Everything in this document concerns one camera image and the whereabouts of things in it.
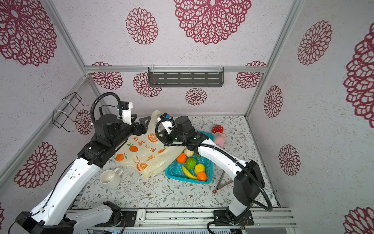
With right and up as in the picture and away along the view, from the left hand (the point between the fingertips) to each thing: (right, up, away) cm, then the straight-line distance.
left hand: (143, 119), depth 68 cm
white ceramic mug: (-21, -32, +11) cm, 39 cm away
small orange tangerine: (+29, -31, +12) cm, 44 cm away
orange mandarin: (+17, -23, +22) cm, 36 cm away
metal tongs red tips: (+39, -37, +16) cm, 56 cm away
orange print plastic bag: (0, -18, +9) cm, 20 cm away
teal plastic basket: (+14, -30, +23) cm, 40 cm away
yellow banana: (+22, -31, +18) cm, 43 cm away
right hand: (+5, -6, +5) cm, 9 cm away
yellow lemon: (+28, -27, +18) cm, 43 cm away
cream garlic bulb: (+22, -20, +25) cm, 39 cm away
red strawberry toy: (+43, -4, +38) cm, 57 cm away
